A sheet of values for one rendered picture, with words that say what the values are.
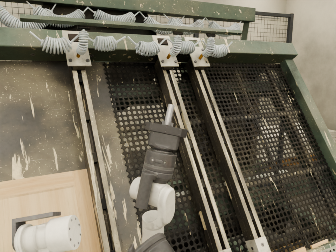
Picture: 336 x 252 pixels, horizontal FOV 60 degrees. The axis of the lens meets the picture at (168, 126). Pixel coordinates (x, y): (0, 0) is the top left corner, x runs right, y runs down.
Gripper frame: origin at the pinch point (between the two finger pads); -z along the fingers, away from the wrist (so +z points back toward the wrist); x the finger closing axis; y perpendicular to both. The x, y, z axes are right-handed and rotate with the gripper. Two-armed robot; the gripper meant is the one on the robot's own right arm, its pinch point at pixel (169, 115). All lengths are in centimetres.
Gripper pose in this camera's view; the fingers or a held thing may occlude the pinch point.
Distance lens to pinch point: 83.5
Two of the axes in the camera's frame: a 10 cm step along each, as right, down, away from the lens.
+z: -2.0, 9.8, 0.0
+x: -9.8, -2.0, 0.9
